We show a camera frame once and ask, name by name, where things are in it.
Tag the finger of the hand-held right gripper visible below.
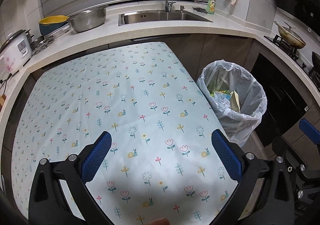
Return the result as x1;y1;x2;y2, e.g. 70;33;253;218
299;119;320;146
272;135;320;182

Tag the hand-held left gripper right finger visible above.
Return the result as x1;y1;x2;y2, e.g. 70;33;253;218
211;128;296;225

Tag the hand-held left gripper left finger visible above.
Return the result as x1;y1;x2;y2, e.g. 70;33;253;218
28;131;112;225

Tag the brown paper bag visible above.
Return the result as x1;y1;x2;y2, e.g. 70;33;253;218
229;91;242;113

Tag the green yellow snack wrapper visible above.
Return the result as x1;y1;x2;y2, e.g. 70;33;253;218
210;89;232;99

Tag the waste bin with clear liner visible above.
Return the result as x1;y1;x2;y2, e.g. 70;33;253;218
196;59;267;148

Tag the person's left hand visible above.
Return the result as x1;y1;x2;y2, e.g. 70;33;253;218
147;218;171;225

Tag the black built-in oven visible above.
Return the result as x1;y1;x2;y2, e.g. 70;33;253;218
250;52;313;148

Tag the black gas stove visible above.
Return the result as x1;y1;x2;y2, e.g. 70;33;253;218
264;34;320;83

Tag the floral tablecloth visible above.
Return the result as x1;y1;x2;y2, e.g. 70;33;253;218
11;41;240;225

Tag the wok with glass lid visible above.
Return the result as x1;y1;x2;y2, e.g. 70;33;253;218
274;20;307;49

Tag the brown base cabinet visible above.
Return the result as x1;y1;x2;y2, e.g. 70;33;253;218
130;34;260;85

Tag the metal steamer rack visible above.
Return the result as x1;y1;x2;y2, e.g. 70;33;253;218
30;35;54;55

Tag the white stone countertop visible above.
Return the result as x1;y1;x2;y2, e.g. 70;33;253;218
0;2;320;125

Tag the metal tray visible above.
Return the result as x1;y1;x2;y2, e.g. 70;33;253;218
46;24;70;40

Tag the white rice cooker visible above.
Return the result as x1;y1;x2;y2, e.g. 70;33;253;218
0;29;33;77

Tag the steel colander bowl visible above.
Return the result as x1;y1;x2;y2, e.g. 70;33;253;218
68;5;108;33

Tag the yellow and blue colander bowl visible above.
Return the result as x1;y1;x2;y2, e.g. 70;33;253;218
38;15;70;36

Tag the steel sink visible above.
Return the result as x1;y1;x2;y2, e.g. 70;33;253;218
118;10;213;27

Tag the black power cable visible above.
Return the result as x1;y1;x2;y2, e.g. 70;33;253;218
0;72;13;95

